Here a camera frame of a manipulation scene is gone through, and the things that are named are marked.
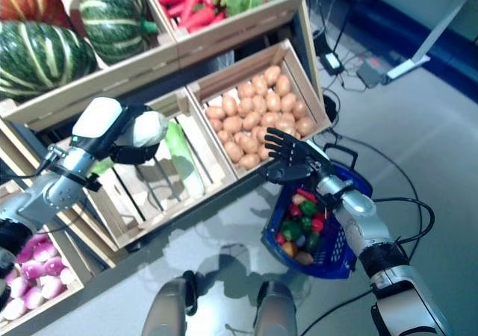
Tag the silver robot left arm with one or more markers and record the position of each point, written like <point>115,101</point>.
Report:
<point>59,190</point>

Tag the silver robot right leg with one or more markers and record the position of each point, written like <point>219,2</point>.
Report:
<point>276,310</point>

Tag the red bell pepper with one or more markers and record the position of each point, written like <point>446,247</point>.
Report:
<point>317,224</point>

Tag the five-finger robot right hand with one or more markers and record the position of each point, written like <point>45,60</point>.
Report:
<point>295,158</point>

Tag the grey floor box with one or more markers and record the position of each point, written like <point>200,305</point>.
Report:
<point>369,75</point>

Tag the red carrot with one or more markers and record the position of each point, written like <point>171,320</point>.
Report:
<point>191,2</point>

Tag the long napa cabbage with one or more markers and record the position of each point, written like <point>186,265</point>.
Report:
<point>149,130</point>
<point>181,153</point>

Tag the black stand pole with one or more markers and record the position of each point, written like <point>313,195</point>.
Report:
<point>349,15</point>

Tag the red chili pepper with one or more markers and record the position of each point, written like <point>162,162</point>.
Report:
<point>306,194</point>

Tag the black power adapter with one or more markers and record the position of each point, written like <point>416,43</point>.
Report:
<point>331,62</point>

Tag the white desk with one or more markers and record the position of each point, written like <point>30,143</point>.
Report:
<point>409,66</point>

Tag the green bell pepper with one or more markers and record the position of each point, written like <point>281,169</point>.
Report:
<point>308,207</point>

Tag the green striped pumpkin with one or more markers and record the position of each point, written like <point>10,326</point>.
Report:
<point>41,58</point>
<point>112,18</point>

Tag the purple white turnip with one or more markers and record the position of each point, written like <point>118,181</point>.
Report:
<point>53,266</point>
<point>37,243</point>
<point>31,269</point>

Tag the black round floor object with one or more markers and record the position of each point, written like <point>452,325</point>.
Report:
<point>330,106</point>

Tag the brown potato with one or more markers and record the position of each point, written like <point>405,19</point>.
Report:
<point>272,74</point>
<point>233,151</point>
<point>282,85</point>
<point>249,161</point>

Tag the wooden produce display stand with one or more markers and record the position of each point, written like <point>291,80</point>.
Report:
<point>89,242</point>

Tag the five-finger robot left hand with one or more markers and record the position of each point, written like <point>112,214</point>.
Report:
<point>97,123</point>

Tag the blue plastic shopping basket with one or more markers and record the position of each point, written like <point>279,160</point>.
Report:
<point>336,254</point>

